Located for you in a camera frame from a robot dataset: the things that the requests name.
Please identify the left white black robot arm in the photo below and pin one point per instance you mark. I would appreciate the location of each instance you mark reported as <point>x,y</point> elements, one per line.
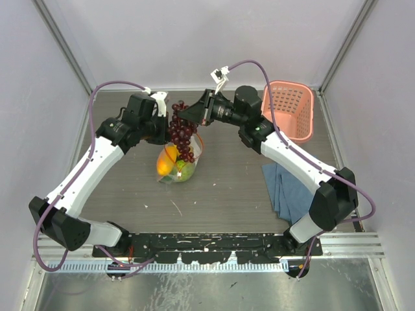
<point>58,214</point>

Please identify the aluminium front rail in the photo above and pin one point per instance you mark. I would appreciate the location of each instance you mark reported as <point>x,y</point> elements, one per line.
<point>333,245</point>

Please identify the right aluminium frame post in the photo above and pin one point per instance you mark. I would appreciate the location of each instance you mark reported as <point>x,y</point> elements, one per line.
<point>357,25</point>

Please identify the slotted cable duct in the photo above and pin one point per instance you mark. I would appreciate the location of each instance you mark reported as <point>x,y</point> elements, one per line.
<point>95,266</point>

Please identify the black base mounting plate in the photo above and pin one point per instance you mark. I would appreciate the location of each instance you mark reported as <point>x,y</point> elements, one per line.
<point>169,248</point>

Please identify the left aluminium frame post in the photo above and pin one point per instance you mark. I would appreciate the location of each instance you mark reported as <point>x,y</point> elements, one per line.
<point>54,19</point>

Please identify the blue folded cloth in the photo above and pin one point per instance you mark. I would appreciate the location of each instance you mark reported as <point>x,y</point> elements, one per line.
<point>290,198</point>

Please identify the dark purple grape bunch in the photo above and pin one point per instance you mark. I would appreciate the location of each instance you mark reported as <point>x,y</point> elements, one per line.
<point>181,132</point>

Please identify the yellow orange mango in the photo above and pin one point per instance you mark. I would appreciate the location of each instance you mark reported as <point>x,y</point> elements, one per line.
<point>166,160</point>

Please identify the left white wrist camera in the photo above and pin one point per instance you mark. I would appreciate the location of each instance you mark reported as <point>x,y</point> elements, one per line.
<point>161,98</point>

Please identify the aluminium frame post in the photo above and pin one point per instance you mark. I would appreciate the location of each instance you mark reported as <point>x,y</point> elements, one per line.
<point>54,19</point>
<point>357,25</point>

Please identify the green custard apple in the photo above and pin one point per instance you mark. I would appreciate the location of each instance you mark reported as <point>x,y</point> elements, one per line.
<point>184,171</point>

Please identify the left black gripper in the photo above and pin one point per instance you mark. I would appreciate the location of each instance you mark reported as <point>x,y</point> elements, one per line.
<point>164,137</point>

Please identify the pink plastic basket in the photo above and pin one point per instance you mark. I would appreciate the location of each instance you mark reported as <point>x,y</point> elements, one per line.
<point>292,106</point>

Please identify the clear red zip top bag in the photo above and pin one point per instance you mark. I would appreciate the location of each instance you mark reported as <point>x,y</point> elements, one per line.
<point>197,145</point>

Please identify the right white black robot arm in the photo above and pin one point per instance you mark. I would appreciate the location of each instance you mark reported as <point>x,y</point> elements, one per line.
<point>334,192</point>

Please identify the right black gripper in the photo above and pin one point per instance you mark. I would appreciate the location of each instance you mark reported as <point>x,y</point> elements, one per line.
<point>201,111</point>

